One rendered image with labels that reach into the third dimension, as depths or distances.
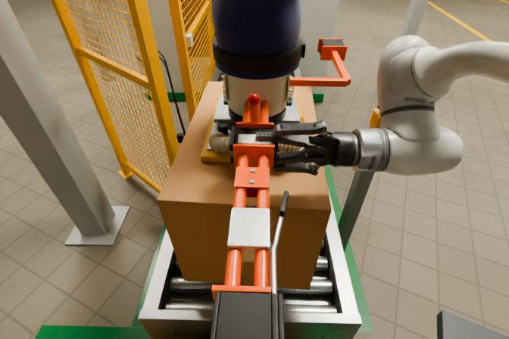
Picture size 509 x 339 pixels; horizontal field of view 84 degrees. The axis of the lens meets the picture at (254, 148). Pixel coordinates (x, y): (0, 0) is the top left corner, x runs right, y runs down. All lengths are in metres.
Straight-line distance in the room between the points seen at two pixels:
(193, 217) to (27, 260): 1.64
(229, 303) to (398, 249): 1.72
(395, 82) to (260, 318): 0.49
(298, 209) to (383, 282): 1.29
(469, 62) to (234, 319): 0.52
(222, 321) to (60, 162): 1.42
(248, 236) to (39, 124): 1.28
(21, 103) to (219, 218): 1.08
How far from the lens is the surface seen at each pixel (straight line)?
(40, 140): 1.64
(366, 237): 2.01
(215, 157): 0.75
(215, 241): 0.79
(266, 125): 0.62
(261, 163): 0.54
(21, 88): 1.50
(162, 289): 1.13
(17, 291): 2.16
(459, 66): 0.61
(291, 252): 0.81
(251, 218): 0.45
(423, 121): 0.64
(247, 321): 0.38
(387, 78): 0.66
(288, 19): 0.67
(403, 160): 0.61
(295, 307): 1.12
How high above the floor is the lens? 1.59
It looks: 40 degrees down
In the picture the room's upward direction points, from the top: straight up
